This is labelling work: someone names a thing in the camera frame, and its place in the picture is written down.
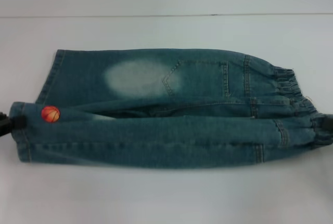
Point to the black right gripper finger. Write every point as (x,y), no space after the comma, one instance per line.
(325,122)

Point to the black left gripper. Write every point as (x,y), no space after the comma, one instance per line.
(5,125)

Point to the blue denim shorts with print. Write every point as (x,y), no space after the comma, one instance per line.
(182,135)

